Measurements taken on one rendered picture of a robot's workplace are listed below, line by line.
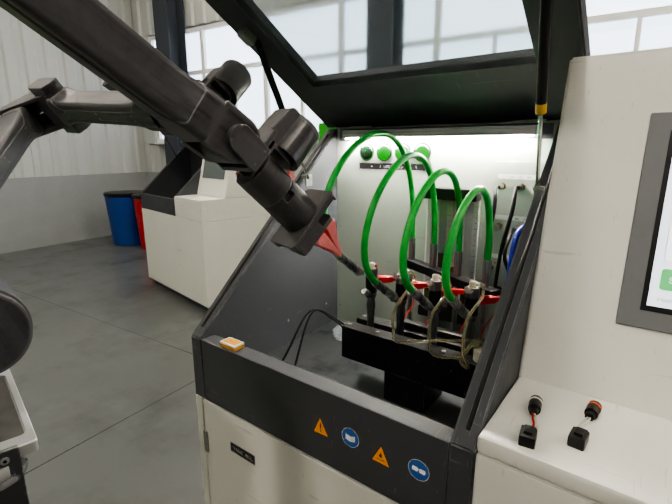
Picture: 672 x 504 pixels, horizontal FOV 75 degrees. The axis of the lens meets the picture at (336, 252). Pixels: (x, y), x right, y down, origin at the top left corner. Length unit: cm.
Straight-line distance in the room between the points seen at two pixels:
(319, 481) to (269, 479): 16
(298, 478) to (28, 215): 682
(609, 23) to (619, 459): 444
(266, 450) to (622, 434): 68
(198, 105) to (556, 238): 64
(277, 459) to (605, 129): 90
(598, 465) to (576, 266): 33
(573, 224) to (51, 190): 727
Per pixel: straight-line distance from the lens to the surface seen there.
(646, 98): 92
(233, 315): 115
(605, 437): 79
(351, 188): 136
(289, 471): 104
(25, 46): 773
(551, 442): 75
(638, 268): 86
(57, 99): 108
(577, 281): 87
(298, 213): 60
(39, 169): 763
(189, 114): 52
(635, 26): 492
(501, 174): 115
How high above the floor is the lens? 139
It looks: 13 degrees down
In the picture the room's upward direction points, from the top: straight up
